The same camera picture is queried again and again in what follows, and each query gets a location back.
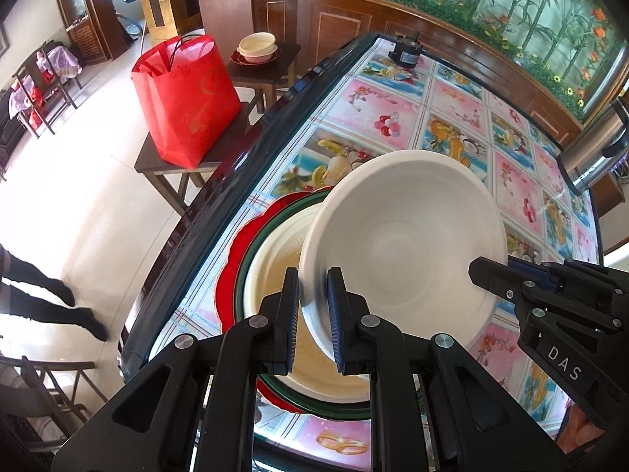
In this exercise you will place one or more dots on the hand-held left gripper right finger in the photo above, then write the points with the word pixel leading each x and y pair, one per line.
pixel 336 324

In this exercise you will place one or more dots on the stainless steel kettle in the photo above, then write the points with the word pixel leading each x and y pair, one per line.
pixel 589 157

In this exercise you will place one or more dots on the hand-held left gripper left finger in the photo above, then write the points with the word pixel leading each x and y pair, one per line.
pixel 290 319

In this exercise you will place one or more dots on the white bowl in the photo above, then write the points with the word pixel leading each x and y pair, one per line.
pixel 408 236

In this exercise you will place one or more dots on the floral glass panel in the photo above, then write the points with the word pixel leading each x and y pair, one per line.
pixel 467 5

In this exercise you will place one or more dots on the red paper bag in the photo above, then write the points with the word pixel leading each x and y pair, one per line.
pixel 186 103

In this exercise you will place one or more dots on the small cream bowl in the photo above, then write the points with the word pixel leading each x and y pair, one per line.
pixel 255 42

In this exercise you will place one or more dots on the tall wooden cabinet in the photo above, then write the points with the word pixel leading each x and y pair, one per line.
pixel 88 10

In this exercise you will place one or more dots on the red scalloped plate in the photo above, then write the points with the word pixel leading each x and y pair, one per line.
pixel 223 280

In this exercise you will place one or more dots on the dark wooden stool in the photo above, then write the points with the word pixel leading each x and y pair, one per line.
pixel 147 160
pixel 275 71

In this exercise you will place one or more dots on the wooden counter cabinet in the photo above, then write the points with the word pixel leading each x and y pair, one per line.
pixel 319 19

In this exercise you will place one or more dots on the person's right hand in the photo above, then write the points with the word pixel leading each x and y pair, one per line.
pixel 580 430

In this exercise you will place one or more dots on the person's leg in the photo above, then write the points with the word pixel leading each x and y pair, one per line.
pixel 49 312
pixel 34 275

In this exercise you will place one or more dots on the dark red plate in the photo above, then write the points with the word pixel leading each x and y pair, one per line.
pixel 275 57

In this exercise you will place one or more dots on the small pink bowl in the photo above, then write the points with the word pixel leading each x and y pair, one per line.
pixel 258 56

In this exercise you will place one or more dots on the large cream bowl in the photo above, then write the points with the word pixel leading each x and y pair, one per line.
pixel 275 265

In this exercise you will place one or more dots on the fruit print tablecloth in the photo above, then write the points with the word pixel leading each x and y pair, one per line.
pixel 393 123

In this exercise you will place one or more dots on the dark wooden chair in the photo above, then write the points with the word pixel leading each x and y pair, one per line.
pixel 44 393

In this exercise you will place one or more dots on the chair with pink cloth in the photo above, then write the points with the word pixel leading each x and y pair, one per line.
pixel 64 59

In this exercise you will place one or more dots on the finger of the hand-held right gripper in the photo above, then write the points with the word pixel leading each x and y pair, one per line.
pixel 496 278
pixel 589 282

